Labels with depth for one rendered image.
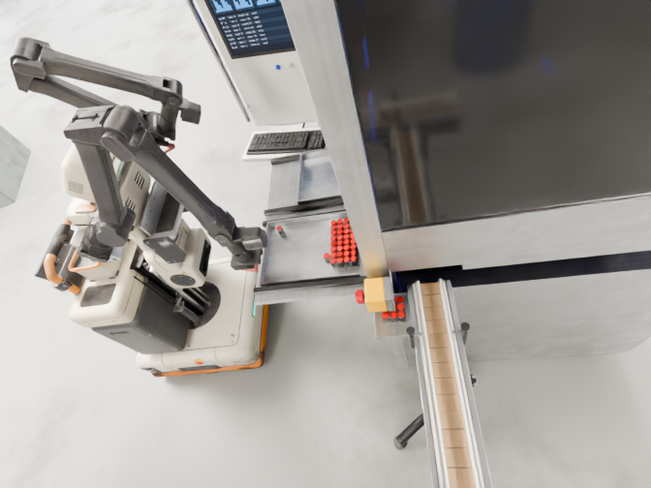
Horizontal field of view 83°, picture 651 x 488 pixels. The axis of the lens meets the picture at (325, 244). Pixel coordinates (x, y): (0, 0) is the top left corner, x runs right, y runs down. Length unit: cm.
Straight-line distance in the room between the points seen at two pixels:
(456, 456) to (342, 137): 74
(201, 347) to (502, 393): 147
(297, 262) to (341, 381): 90
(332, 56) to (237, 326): 161
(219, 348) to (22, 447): 140
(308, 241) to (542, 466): 134
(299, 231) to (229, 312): 83
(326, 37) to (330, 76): 6
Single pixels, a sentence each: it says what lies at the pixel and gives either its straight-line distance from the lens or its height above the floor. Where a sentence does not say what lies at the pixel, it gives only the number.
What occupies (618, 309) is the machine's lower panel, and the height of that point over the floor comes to 60.
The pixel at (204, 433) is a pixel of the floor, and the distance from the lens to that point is 224.
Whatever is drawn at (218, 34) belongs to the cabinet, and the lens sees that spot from 181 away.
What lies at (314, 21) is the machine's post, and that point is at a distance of 56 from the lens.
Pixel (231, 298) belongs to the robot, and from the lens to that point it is 208.
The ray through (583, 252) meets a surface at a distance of 114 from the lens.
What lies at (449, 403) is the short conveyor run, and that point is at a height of 93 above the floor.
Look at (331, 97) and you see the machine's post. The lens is 61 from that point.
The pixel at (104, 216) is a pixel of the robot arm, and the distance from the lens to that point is 116.
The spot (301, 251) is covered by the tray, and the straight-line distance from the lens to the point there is 131.
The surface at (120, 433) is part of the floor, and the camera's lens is 254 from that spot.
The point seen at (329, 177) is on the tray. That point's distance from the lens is 149.
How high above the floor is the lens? 193
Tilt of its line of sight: 54 degrees down
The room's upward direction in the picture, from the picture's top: 24 degrees counter-clockwise
